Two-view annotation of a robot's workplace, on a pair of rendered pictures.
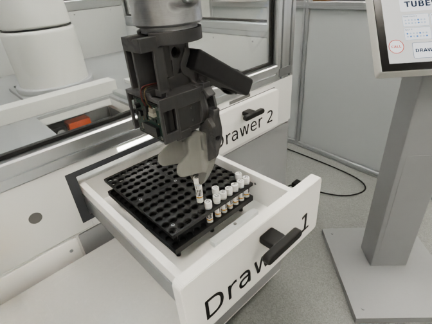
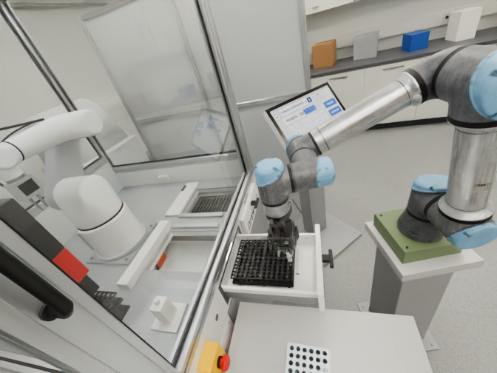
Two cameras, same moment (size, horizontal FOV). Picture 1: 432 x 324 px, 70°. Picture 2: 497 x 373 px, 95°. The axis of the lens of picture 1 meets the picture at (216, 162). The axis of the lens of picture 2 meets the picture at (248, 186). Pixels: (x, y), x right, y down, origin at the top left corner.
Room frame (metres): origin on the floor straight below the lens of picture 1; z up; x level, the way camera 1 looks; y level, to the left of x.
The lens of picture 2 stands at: (-0.04, 0.32, 1.60)
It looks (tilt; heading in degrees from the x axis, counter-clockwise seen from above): 34 degrees down; 332
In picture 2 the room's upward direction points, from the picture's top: 16 degrees counter-clockwise
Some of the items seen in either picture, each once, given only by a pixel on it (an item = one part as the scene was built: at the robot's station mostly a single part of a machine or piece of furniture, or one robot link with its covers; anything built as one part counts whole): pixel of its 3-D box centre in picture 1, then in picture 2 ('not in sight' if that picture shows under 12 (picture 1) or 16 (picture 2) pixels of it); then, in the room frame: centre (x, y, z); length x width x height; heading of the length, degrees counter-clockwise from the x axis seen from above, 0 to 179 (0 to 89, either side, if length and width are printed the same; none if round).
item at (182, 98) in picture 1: (171, 83); (280, 226); (0.36, 0.04, 1.11); 0.09 x 0.08 x 0.12; 131
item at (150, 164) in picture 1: (177, 194); (265, 263); (0.47, 0.08, 0.87); 0.22 x 0.18 x 0.06; 41
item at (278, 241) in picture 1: (275, 240); (327, 258); (0.30, -0.07, 0.91); 0.07 x 0.04 x 0.01; 131
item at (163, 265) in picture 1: (175, 194); (262, 263); (0.47, 0.08, 0.86); 0.40 x 0.26 x 0.06; 41
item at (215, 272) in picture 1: (260, 247); (319, 263); (0.32, -0.05, 0.87); 0.29 x 0.02 x 0.11; 131
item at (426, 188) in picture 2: not in sight; (432, 195); (0.16, -0.46, 0.99); 0.13 x 0.12 x 0.14; 144
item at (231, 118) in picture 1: (243, 122); (251, 208); (0.76, -0.08, 0.87); 0.29 x 0.02 x 0.11; 131
